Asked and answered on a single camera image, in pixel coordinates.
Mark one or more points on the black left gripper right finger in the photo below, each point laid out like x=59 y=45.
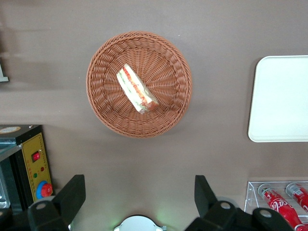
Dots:
x=209 y=211

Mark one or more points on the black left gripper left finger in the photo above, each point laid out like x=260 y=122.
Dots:
x=65 y=199

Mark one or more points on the triangle sandwich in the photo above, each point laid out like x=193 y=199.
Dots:
x=136 y=87

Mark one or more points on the beige plastic tray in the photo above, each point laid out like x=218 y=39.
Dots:
x=281 y=101

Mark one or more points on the round brown wicker basket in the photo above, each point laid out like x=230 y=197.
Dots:
x=166 y=72

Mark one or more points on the red emergency stop button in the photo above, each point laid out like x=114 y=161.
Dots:
x=45 y=189

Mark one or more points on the clear acrylic bottle rack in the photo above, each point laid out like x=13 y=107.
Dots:
x=252 y=192

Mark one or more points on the black food warmer machine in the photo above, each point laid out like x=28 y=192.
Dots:
x=29 y=146

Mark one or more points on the red cola bottle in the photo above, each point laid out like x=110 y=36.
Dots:
x=299 y=195
x=279 y=204

